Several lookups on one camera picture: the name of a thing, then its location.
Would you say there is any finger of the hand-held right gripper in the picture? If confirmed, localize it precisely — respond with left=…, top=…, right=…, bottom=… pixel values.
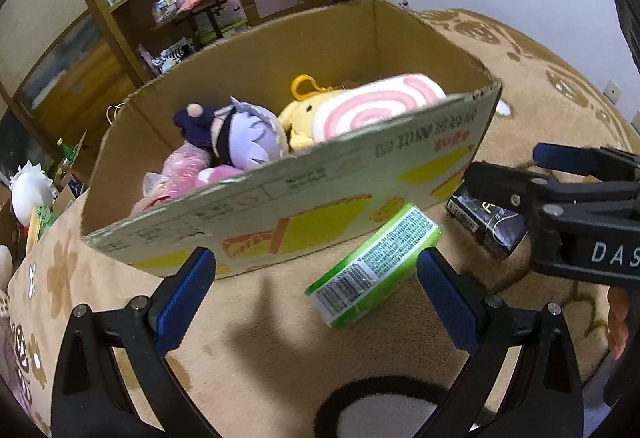
left=462, top=161, right=640, bottom=219
left=532, top=143, right=640, bottom=183

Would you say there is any pink bear plush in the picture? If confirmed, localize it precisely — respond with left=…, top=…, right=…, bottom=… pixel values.
left=195, top=165, right=245, bottom=189

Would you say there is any small side table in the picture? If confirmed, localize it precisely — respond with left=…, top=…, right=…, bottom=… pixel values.
left=150, top=0, right=246, bottom=54

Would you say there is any black white striped cloth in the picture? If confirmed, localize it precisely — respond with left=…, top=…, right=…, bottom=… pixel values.
left=150, top=40, right=196, bottom=74

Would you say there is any black small box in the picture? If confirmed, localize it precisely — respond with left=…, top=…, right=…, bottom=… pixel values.
left=445, top=183, right=531, bottom=261

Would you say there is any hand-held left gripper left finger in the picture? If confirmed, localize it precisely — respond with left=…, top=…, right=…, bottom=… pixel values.
left=50, top=246, right=217, bottom=438

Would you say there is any yellow striped plush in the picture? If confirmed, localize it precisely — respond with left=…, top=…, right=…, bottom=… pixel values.
left=25, top=210, right=43, bottom=254

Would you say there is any wooden wardrobe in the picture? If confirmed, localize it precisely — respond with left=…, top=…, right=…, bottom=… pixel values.
left=0, top=0, right=156, bottom=169

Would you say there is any white haired plush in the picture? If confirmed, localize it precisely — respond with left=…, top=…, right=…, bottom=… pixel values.
left=9, top=160, right=60, bottom=225

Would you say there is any cardboard box yellow print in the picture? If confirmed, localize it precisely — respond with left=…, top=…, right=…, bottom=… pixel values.
left=80, top=0, right=503, bottom=280

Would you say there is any green small box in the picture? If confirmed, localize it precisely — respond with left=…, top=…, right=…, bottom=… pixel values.
left=305, top=203, right=443, bottom=330

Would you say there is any clear storage box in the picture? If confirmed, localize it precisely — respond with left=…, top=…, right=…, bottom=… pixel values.
left=192, top=3, right=248, bottom=44

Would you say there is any green bottle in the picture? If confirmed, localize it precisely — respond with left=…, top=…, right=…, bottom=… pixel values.
left=56, top=138, right=76, bottom=169

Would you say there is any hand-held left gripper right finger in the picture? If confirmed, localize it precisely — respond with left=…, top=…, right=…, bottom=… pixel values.
left=416, top=246, right=586, bottom=438

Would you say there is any small open cardboard box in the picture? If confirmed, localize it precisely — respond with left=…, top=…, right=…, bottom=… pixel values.
left=50, top=130, right=91, bottom=214

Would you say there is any dark furniture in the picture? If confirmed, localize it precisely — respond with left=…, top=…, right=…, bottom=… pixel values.
left=607, top=0, right=640, bottom=69

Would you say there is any large white beige plush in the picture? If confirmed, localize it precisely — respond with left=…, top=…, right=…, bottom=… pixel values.
left=0, top=245, right=13, bottom=291

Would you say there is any pink white roll plush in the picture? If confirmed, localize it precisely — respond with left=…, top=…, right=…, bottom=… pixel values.
left=311, top=73, right=447, bottom=142

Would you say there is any pink plastic packet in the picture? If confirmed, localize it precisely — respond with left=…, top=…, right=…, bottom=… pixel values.
left=131, top=143, right=216, bottom=219

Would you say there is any purple haired doll plush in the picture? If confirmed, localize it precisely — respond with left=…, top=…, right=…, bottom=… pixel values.
left=172, top=96, right=291, bottom=169

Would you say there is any brown floral blanket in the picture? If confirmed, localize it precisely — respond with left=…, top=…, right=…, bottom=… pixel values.
left=7, top=8, right=640, bottom=438

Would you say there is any yellow duck plush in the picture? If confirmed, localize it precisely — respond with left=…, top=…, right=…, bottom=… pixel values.
left=276, top=74, right=351, bottom=151

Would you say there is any person's right hand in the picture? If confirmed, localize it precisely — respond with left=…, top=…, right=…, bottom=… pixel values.
left=607, top=287, right=632, bottom=360

